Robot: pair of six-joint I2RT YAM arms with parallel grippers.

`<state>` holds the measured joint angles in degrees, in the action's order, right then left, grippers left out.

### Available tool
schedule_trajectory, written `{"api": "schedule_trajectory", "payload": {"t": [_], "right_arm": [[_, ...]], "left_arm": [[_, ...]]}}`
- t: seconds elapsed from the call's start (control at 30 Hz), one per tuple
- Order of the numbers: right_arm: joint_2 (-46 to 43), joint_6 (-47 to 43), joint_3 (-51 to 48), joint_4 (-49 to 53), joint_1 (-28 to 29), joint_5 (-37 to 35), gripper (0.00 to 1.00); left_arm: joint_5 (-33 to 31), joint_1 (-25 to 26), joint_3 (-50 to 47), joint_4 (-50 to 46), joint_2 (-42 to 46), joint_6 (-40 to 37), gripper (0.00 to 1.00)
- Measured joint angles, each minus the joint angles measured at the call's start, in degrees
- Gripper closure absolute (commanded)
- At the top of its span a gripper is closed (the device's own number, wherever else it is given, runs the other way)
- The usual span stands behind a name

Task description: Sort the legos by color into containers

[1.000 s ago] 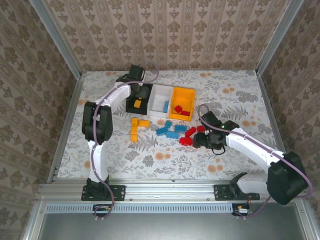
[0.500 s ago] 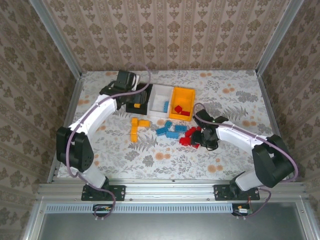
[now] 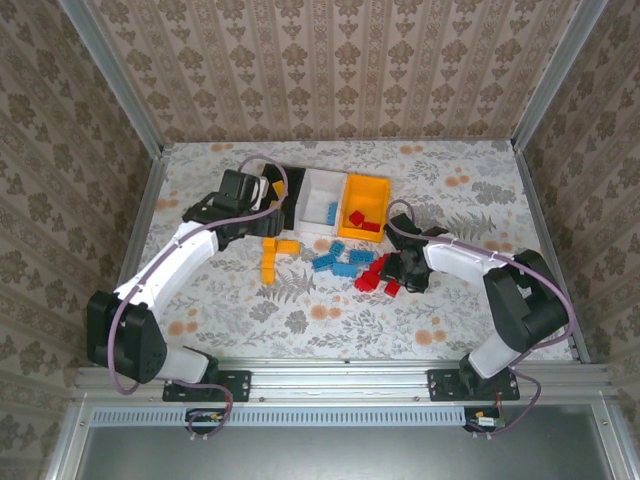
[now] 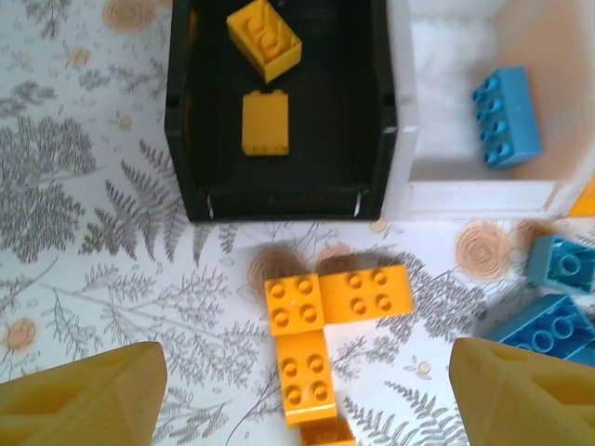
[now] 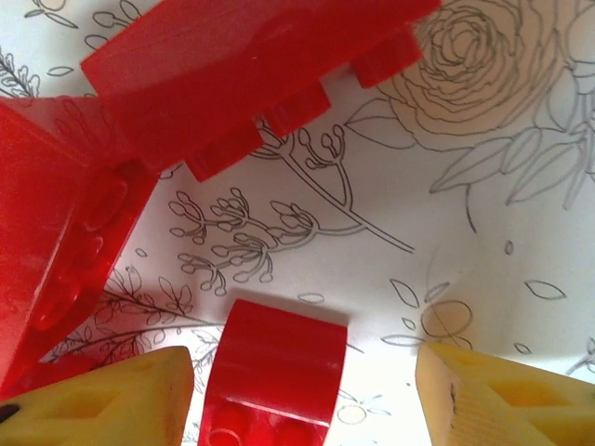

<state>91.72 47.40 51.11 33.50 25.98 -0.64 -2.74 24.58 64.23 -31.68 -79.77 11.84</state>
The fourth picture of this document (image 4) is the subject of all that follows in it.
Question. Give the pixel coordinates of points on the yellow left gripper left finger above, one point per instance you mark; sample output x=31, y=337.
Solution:
x=79, y=404

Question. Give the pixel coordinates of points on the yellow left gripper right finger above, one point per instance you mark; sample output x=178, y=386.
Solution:
x=520, y=404

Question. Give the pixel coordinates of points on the blue lego brick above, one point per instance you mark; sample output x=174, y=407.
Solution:
x=564, y=265
x=509, y=116
x=544, y=332

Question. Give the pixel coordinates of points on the white plastic bin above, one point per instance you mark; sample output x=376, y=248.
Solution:
x=465, y=200

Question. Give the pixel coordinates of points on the yellow plastic bin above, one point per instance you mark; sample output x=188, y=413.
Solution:
x=586, y=202

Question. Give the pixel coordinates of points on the black plastic bin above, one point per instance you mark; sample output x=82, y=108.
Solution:
x=325, y=139

